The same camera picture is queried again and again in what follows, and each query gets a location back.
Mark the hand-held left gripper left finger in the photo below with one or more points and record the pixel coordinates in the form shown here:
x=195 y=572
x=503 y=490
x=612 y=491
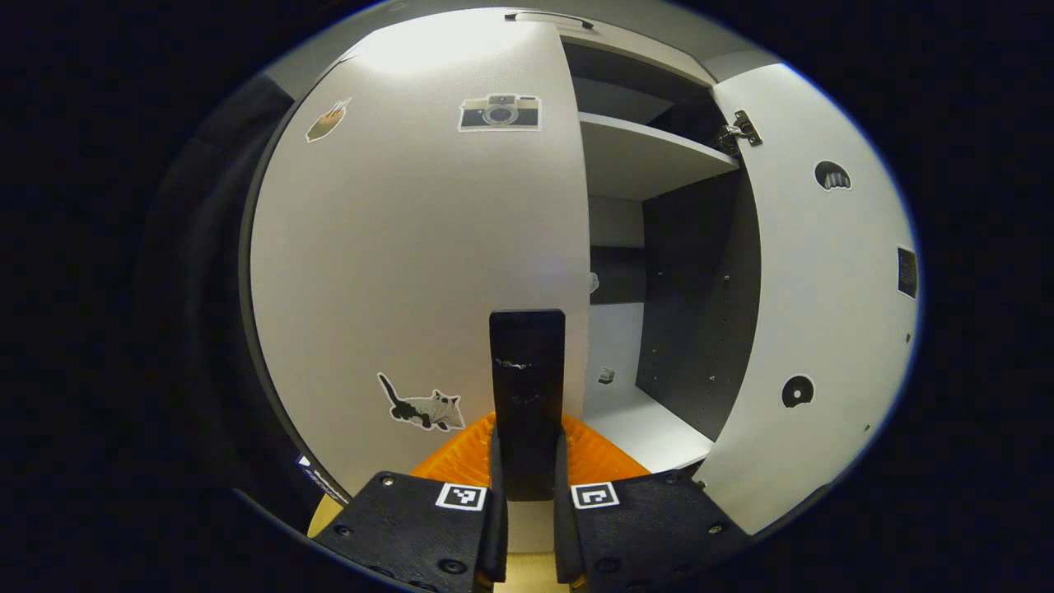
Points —
x=496 y=543

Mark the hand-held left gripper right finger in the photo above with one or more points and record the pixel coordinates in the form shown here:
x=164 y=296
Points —
x=563 y=543

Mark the white cabinet shelf board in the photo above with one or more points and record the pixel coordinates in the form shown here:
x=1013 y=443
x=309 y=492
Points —
x=650 y=428
x=642 y=156

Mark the metal door hinge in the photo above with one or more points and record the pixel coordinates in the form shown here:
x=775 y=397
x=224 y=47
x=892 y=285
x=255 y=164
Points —
x=739 y=132

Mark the white blue small box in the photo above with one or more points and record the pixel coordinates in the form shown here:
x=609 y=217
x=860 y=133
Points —
x=321 y=479

